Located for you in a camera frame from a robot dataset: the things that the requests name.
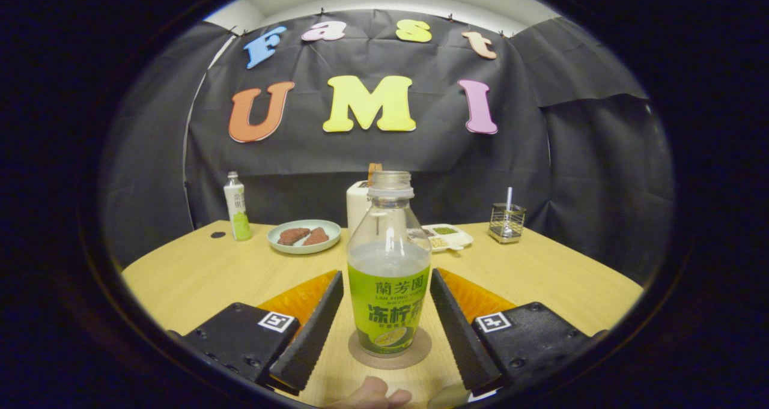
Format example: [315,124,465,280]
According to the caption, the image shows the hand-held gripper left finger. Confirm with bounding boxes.
[180,270,345,395]

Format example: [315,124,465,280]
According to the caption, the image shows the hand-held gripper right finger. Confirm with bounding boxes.
[430,268,607,396]

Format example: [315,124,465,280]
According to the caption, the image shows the round brown coaster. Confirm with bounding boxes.
[348,327,433,370]

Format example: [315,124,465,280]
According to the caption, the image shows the green label juice bottle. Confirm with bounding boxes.
[347,171,432,358]

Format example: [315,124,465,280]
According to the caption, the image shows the slim white green bottle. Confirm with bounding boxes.
[223,171,253,241]

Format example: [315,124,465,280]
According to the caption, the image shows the pale green plate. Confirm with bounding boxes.
[267,219,342,255]

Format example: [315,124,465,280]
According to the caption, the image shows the white divided snack tray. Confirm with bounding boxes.
[415,223,474,253]

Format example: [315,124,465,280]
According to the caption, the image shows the wooden table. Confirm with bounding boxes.
[122,220,645,409]

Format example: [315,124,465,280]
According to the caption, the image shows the cream toaster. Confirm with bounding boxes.
[346,181,377,237]

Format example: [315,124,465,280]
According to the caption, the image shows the wire mesh holder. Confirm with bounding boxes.
[488,203,527,244]

